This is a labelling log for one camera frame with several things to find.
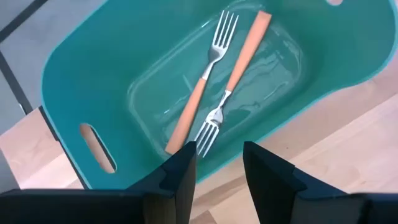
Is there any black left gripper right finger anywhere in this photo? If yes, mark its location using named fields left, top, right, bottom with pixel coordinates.
left=242, top=141, right=398, bottom=224

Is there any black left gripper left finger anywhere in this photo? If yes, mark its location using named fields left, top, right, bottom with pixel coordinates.
left=0, top=141, right=198, bottom=224

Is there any orange-handled fork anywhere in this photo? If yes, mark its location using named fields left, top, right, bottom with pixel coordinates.
left=164, top=10, right=239, bottom=156
left=193, top=10, right=273, bottom=159

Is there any teal plastic bin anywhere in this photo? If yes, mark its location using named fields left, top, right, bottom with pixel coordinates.
left=40, top=0, right=398, bottom=190

